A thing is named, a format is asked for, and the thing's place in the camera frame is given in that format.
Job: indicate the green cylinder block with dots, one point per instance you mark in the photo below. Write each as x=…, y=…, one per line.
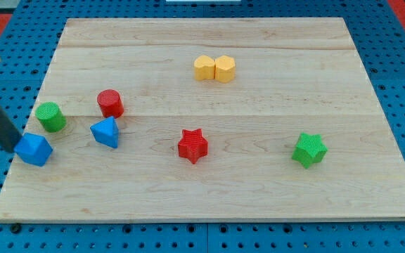
x=50, y=117

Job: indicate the blue cube block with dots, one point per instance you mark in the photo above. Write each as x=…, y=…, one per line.
x=33, y=149

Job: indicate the wooden board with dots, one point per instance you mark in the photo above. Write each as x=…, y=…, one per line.
x=293, y=75

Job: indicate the red star block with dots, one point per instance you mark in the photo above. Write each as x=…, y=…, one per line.
x=192, y=145

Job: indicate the yellow heart block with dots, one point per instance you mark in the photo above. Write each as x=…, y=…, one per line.
x=204, y=68

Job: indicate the yellow hexagon block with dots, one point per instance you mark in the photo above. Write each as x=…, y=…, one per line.
x=225, y=69

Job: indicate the red cylinder block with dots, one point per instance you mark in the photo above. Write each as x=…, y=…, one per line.
x=110, y=103

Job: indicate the blue triangle block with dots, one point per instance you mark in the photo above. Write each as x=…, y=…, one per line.
x=106, y=132

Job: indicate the green star block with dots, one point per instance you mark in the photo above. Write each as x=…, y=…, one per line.
x=309, y=149

